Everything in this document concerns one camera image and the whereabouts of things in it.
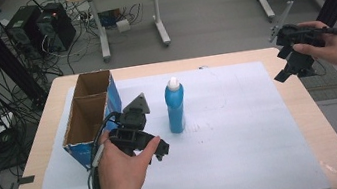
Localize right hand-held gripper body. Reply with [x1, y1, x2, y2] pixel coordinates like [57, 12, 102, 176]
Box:
[263, 0, 331, 83]

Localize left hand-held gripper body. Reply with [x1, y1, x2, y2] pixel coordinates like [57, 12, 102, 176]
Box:
[102, 92, 158, 161]

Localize blue bottle with white cap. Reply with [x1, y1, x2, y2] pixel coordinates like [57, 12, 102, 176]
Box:
[161, 74, 191, 136]

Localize blue cardboard box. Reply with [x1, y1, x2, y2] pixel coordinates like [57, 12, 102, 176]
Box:
[52, 68, 132, 174]

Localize person's left hand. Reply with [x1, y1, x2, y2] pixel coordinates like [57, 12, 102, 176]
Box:
[90, 122, 169, 189]

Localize grey floor mat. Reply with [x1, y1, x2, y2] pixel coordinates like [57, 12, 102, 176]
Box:
[295, 54, 337, 105]

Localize white table sheet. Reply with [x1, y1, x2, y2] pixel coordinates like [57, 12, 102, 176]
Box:
[13, 50, 332, 189]

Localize small white box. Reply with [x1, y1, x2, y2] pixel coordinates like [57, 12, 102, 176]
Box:
[115, 18, 132, 34]

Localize blue power strip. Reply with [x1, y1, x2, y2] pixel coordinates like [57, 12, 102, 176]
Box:
[97, 7, 128, 30]

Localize black computer tower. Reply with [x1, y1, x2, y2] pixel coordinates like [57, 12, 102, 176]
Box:
[33, 0, 80, 56]
[1, 3, 49, 63]

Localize white power strip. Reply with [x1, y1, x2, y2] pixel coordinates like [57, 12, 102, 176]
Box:
[0, 111, 18, 138]

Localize grey cable plug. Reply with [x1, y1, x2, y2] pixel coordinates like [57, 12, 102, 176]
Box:
[88, 143, 107, 170]

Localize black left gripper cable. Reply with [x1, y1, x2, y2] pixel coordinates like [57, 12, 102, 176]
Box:
[77, 110, 133, 189]

